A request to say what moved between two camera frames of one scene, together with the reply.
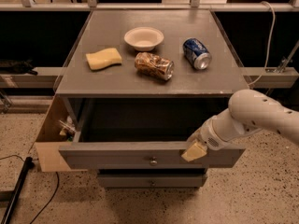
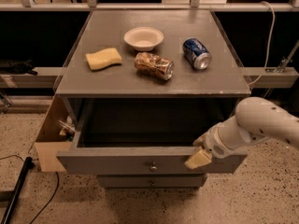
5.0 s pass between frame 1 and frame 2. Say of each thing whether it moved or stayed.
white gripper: moved
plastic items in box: stayed
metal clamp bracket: stayed
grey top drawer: moved
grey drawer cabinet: stayed
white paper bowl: stayed
